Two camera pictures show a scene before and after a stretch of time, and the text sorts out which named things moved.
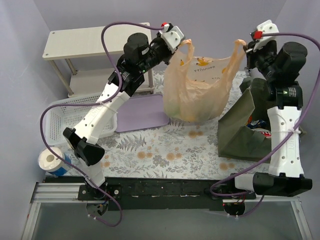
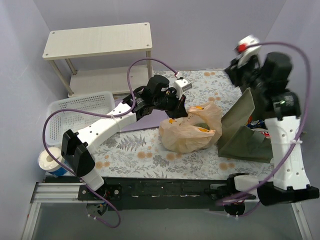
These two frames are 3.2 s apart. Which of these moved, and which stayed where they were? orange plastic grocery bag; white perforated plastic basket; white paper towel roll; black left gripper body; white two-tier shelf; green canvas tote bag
Moved: orange plastic grocery bag; black left gripper body
Stayed: white paper towel roll; white perforated plastic basket; green canvas tote bag; white two-tier shelf
